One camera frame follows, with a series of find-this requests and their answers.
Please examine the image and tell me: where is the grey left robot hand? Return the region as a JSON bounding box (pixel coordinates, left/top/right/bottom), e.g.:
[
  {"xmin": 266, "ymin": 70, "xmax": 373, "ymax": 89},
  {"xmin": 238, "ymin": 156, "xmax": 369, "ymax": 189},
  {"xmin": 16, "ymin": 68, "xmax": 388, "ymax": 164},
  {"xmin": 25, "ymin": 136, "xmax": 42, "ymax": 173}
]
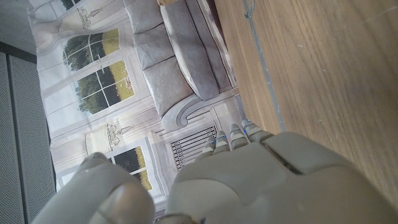
[{"xmin": 30, "ymin": 118, "xmax": 398, "ymax": 224}]

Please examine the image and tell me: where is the printed living room backdrop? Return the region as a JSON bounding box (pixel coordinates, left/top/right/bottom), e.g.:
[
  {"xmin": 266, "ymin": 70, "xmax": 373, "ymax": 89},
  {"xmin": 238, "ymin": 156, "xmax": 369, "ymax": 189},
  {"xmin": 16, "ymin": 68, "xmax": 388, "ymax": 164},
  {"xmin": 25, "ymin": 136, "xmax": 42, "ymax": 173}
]
[{"xmin": 27, "ymin": 0, "xmax": 247, "ymax": 215}]

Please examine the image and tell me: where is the grey perforated wall panel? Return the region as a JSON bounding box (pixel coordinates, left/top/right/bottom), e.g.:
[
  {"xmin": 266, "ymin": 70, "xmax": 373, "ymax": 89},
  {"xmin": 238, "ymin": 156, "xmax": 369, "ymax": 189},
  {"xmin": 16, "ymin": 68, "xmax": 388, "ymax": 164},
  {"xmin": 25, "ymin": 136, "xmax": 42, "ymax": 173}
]
[{"xmin": 0, "ymin": 40, "xmax": 57, "ymax": 224}]

